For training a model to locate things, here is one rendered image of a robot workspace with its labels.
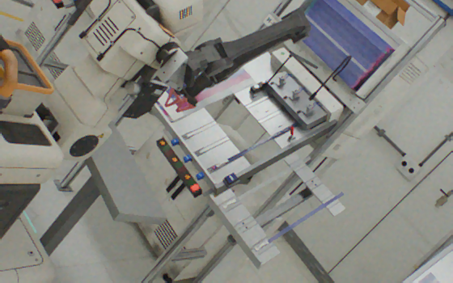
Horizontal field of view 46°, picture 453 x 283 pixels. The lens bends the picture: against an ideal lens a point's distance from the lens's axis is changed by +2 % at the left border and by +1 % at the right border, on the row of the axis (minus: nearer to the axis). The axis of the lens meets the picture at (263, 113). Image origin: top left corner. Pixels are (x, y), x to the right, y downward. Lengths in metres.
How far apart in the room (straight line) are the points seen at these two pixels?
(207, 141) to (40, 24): 1.83
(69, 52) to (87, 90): 1.80
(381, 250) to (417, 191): 0.50
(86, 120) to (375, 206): 2.68
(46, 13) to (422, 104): 2.71
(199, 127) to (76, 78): 0.81
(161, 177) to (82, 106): 1.17
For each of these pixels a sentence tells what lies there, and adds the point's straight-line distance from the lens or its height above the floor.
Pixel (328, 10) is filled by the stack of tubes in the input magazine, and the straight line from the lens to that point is 2.74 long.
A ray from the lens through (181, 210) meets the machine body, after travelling 2.83.
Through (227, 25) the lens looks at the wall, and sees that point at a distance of 4.95.
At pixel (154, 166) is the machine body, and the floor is 0.34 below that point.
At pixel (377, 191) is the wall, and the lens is 4.06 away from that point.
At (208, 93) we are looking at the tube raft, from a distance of 2.64.
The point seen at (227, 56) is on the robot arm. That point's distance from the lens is 1.77.
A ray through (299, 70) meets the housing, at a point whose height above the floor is 1.27.
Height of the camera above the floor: 1.63
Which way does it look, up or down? 14 degrees down
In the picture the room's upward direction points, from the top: 41 degrees clockwise
